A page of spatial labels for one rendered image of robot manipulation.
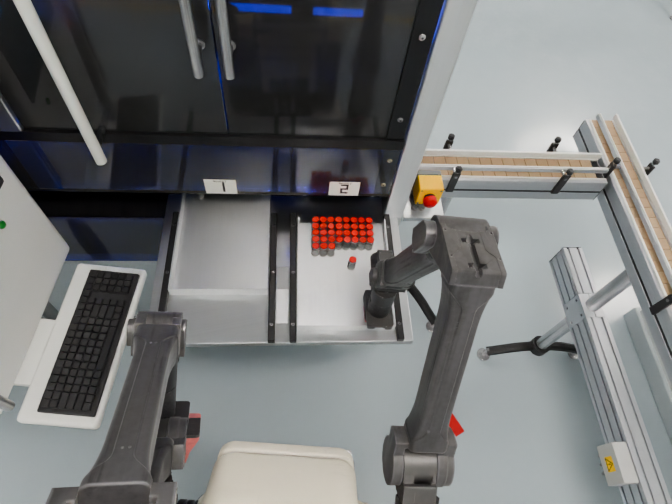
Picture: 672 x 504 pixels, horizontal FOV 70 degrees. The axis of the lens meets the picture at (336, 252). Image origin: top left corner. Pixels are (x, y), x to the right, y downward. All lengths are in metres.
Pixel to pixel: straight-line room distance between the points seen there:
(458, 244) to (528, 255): 2.06
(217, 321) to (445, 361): 0.75
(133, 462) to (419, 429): 0.43
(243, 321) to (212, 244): 0.26
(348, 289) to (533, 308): 1.39
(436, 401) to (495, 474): 1.51
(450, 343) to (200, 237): 0.93
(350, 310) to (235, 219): 0.44
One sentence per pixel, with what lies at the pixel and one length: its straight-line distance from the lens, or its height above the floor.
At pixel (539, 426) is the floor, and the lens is 2.38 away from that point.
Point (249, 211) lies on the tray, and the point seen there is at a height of 0.88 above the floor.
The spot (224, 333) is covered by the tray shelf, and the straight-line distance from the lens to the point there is 1.31.
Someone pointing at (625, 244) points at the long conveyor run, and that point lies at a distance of 1.76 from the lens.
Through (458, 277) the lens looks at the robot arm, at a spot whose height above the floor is 1.55.
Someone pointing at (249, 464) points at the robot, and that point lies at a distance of 0.76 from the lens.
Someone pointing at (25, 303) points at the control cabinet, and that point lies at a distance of 1.46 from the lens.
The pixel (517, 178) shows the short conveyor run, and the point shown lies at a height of 0.93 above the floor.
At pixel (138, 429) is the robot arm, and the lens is 0.58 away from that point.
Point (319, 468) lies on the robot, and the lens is 0.75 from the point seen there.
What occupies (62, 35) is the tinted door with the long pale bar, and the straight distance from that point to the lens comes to 1.14.
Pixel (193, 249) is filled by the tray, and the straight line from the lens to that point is 1.43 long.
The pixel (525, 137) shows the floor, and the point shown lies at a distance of 3.27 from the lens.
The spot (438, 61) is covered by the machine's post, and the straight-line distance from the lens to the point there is 1.10.
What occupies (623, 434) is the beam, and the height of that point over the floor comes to 0.54.
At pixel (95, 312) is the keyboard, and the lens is 1.47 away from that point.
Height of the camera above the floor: 2.09
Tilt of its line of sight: 59 degrees down
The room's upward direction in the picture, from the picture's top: 9 degrees clockwise
